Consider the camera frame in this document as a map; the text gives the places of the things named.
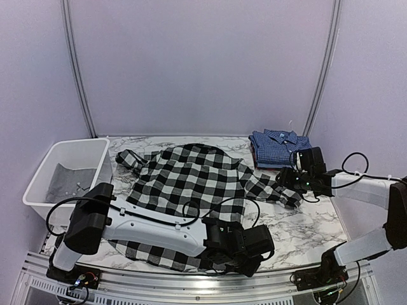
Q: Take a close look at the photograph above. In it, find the aluminium front frame rail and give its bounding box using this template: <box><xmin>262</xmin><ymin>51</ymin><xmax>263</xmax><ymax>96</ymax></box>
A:
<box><xmin>18</xmin><ymin>250</ymin><xmax>373</xmax><ymax>305</ymax></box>

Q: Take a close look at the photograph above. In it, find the black white checkered shirt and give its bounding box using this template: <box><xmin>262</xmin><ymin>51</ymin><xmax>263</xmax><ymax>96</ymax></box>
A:
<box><xmin>107</xmin><ymin>143</ymin><xmax>303</xmax><ymax>274</ymax></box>

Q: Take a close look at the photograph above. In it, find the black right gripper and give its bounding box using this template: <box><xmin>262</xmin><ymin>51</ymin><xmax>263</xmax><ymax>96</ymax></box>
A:
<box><xmin>277</xmin><ymin>167</ymin><xmax>312</xmax><ymax>194</ymax></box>

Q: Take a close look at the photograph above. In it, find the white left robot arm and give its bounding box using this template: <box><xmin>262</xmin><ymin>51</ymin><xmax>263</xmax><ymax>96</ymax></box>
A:
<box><xmin>46</xmin><ymin>182</ymin><xmax>275</xmax><ymax>283</ymax></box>

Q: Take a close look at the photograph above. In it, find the folded blue checkered shirt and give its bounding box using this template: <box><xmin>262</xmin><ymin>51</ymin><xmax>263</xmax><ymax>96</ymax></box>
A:
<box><xmin>249</xmin><ymin>129</ymin><xmax>312</xmax><ymax>167</ymax></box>

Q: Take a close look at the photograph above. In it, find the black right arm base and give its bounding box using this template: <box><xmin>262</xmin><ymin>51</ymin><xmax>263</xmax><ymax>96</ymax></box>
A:
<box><xmin>291</xmin><ymin>247</ymin><xmax>348</xmax><ymax>291</ymax></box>

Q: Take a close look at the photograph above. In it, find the right aluminium wall post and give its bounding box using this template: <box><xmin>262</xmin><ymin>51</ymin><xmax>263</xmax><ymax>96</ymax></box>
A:
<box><xmin>303</xmin><ymin>0</ymin><xmax>343</xmax><ymax>137</ymax></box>

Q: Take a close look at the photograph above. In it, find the white plastic bin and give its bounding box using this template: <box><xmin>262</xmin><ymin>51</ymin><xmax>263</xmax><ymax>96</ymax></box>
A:
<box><xmin>22</xmin><ymin>138</ymin><xmax>113</xmax><ymax>219</ymax></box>

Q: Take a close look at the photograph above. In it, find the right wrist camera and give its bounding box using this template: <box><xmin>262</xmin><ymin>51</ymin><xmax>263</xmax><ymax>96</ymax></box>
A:
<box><xmin>289</xmin><ymin>151</ymin><xmax>305</xmax><ymax>173</ymax></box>

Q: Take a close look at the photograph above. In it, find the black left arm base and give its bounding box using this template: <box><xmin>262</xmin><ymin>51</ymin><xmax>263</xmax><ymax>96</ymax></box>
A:
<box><xmin>46</xmin><ymin>255</ymin><xmax>101</xmax><ymax>289</ymax></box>

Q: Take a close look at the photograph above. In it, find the grey cloth in bin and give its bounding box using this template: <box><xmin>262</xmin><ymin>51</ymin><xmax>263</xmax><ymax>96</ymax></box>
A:
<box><xmin>45</xmin><ymin>163</ymin><xmax>96</xmax><ymax>203</ymax></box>

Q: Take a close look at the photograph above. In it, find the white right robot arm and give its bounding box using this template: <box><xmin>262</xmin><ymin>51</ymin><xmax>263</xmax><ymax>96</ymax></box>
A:
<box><xmin>276</xmin><ymin>147</ymin><xmax>406</xmax><ymax>285</ymax></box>

